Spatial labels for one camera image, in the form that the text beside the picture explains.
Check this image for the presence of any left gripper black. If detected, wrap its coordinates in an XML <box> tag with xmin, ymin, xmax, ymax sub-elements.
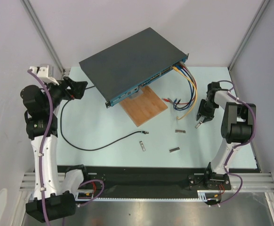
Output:
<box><xmin>44</xmin><ymin>76</ymin><xmax>87</xmax><ymax>113</ymax></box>

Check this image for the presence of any silver sfp module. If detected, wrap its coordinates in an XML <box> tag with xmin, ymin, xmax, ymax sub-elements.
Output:
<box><xmin>195</xmin><ymin>121</ymin><xmax>203</xmax><ymax>129</ymax></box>
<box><xmin>139</xmin><ymin>141</ymin><xmax>146</xmax><ymax>151</ymax></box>
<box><xmin>175</xmin><ymin>129</ymin><xmax>186</xmax><ymax>134</ymax></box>
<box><xmin>169</xmin><ymin>147</ymin><xmax>180</xmax><ymax>153</ymax></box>

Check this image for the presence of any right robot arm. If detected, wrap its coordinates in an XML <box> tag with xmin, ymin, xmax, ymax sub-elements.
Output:
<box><xmin>196</xmin><ymin>81</ymin><xmax>256</xmax><ymax>190</ymax></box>

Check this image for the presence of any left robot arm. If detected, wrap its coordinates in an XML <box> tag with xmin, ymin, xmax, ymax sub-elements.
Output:
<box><xmin>20</xmin><ymin>77</ymin><xmax>90</xmax><ymax>225</ymax></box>

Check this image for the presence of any light blue table mat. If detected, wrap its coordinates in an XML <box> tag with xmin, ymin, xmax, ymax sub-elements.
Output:
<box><xmin>49</xmin><ymin>65</ymin><xmax>258</xmax><ymax>169</ymax></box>

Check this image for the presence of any wooden board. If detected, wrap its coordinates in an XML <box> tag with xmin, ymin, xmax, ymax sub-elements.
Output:
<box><xmin>120</xmin><ymin>86</ymin><xmax>168</xmax><ymax>127</ymax></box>

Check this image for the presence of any grey ethernet cable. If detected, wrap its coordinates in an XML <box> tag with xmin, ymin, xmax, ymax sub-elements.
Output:
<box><xmin>168</xmin><ymin>61</ymin><xmax>196</xmax><ymax>105</ymax></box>

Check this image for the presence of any red ethernet cable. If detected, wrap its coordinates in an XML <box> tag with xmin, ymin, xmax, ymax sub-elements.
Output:
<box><xmin>162</xmin><ymin>61</ymin><xmax>196</xmax><ymax>105</ymax></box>

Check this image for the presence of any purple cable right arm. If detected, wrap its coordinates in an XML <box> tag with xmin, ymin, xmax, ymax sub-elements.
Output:
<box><xmin>207</xmin><ymin>80</ymin><xmax>257</xmax><ymax>208</ymax></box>

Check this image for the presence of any black network switch blue front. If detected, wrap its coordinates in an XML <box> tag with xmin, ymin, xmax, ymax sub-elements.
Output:
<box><xmin>79</xmin><ymin>27</ymin><xmax>188</xmax><ymax>108</ymax></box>

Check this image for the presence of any blue ethernet cable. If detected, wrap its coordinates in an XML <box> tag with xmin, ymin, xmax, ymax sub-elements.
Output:
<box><xmin>174</xmin><ymin>64</ymin><xmax>197</xmax><ymax>111</ymax></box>

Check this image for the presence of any black ethernet cable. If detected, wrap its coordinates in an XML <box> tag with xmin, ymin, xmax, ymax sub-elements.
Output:
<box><xmin>60</xmin><ymin>86</ymin><xmax>150</xmax><ymax>151</ymax></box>

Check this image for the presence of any aluminium rail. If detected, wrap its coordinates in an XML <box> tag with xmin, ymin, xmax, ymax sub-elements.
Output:
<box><xmin>19</xmin><ymin>172</ymin><xmax>274</xmax><ymax>193</ymax></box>

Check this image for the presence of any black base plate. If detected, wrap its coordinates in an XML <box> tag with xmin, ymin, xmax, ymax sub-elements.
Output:
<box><xmin>53</xmin><ymin>165</ymin><xmax>261</xmax><ymax>199</ymax></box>

